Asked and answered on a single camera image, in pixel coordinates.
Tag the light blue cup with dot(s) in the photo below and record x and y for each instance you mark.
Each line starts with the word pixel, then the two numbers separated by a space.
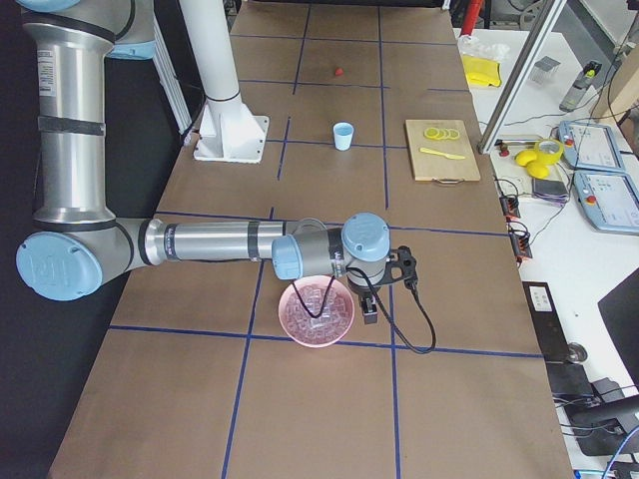
pixel 342 135

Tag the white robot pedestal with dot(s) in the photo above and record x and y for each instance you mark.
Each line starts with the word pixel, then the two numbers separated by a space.
pixel 229 132

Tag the yellow cloth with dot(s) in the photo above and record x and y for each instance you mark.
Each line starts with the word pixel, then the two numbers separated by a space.
pixel 481 72

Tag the yellow plastic knife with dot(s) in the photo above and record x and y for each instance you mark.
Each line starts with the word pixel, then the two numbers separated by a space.
pixel 448 156

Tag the upper teach pendant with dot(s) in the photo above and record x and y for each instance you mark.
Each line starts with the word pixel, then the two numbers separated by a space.
pixel 590 146

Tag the pink bowl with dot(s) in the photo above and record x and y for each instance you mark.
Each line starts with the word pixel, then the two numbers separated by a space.
pixel 316 311

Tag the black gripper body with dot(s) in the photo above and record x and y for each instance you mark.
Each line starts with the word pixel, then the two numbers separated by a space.
pixel 362 288

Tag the teach pendant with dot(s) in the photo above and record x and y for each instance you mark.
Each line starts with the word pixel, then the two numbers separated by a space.
pixel 590 146
pixel 609 200

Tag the aluminium frame post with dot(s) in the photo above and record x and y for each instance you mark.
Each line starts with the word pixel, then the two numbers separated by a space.
pixel 541 28

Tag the clear plastic wrap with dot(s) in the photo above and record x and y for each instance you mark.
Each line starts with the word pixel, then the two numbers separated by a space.
pixel 474 47

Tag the yellow tape roll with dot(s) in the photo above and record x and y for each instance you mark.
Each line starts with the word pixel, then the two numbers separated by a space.
pixel 548 151

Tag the lemon slices row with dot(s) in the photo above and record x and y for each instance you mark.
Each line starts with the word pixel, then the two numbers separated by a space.
pixel 441 134

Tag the dark phone stack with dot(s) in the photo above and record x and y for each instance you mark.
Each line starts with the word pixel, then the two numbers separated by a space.
pixel 550 190

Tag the wooden cutting board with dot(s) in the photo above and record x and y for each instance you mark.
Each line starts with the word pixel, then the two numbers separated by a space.
pixel 429 168

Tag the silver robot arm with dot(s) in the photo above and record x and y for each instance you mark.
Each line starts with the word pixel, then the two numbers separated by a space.
pixel 80 244

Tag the lower teach pendant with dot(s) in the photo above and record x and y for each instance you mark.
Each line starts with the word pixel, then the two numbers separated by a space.
pixel 609 200

